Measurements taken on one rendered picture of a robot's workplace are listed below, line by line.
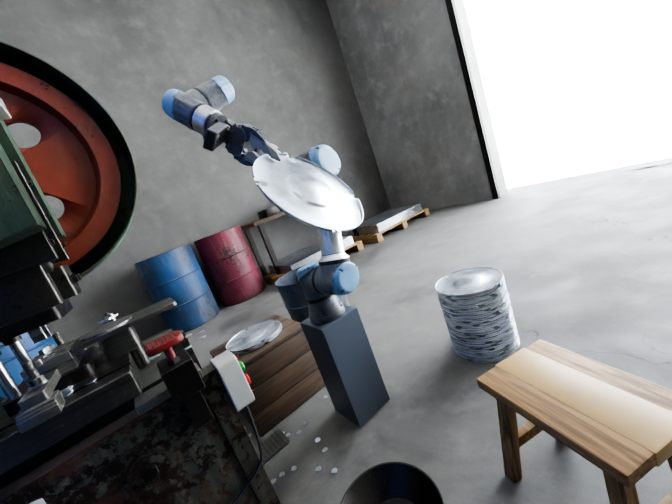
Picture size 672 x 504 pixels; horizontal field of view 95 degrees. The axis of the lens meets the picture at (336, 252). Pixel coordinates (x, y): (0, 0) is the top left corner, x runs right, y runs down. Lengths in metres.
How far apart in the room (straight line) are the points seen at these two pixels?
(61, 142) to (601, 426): 1.70
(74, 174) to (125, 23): 3.87
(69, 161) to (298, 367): 1.23
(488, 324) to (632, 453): 0.78
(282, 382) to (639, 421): 1.23
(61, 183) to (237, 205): 3.33
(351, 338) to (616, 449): 0.80
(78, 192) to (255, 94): 4.05
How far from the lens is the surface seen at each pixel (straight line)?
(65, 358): 1.01
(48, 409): 0.85
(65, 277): 1.01
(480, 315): 1.44
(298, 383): 1.63
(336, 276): 1.06
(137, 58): 5.00
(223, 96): 1.02
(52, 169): 1.46
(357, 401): 1.37
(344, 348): 1.26
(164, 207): 4.42
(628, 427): 0.86
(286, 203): 0.67
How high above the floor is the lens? 0.93
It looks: 11 degrees down
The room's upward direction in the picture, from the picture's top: 20 degrees counter-clockwise
